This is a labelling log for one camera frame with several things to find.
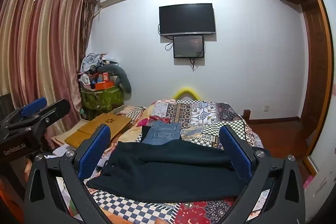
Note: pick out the small black monitor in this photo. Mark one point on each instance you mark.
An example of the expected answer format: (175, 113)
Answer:
(187, 47)

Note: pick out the grey neck pillow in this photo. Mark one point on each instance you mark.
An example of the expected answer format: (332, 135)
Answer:
(123, 79)

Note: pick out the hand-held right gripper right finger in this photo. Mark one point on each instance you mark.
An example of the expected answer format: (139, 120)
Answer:
(236, 155)

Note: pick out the wooden bed post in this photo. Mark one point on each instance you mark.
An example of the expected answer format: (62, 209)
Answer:
(246, 115)

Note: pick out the dark wooden furniture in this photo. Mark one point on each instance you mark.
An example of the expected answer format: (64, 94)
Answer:
(6, 106)

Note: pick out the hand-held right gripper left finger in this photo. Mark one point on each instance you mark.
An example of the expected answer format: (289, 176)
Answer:
(94, 153)

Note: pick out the patchwork quilt bed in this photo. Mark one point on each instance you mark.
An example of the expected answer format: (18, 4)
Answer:
(204, 113)

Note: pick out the pile of light clothes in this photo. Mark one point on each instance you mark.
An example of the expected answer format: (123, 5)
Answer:
(92, 61)

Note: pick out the dark teal pants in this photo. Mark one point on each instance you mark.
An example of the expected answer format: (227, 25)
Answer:
(170, 171)

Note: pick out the wooden wardrobe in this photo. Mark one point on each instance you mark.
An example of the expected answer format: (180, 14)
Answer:
(315, 56)

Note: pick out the red garment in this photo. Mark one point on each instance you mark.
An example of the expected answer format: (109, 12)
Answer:
(147, 122)

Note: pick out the large black television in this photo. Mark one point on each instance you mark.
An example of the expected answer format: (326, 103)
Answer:
(186, 19)

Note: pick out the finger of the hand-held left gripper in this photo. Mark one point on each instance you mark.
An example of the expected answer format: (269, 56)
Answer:
(56, 109)
(34, 107)

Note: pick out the wooden lap desk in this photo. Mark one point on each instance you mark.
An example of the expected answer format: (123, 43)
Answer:
(105, 121)

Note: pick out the small red box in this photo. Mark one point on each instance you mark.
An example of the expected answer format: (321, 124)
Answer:
(105, 77)

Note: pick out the green floral storage bag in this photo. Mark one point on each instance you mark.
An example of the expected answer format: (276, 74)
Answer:
(102, 100)

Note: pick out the flat orange box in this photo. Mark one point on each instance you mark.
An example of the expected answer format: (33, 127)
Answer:
(103, 85)

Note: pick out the striped pink curtain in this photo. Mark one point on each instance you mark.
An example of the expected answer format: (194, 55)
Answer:
(39, 43)

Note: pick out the orange object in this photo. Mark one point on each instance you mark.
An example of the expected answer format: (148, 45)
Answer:
(10, 200)

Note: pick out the yellow foam tube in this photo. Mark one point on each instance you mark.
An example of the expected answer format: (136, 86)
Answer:
(186, 88)

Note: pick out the white wall socket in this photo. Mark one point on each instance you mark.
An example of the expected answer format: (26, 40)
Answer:
(266, 108)

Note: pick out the blue jeans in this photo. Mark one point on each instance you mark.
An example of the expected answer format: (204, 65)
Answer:
(162, 133)

